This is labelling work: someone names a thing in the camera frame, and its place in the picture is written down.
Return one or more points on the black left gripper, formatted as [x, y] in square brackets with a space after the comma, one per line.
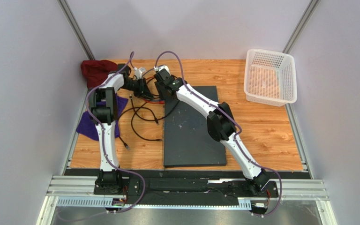
[143, 88]

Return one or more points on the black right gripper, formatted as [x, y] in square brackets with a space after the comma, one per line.
[161, 88]

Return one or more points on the dark grey network switch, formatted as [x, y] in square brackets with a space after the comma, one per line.
[186, 139]

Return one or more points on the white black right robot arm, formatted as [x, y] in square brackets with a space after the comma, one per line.
[221, 125]

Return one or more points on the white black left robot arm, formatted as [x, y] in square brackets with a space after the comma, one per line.
[103, 110]

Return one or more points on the dark red cloth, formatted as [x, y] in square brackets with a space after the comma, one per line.
[96, 71]

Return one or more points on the purple cloth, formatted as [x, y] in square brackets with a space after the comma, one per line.
[87, 128]

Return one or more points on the white plastic basket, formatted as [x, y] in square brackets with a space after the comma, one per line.
[270, 78]

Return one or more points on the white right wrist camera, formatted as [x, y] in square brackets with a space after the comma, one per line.
[160, 68]

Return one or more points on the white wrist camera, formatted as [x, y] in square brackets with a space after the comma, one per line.
[139, 72]
[160, 68]

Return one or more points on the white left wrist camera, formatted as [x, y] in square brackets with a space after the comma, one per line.
[139, 72]

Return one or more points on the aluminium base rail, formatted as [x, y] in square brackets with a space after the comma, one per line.
[68, 191]

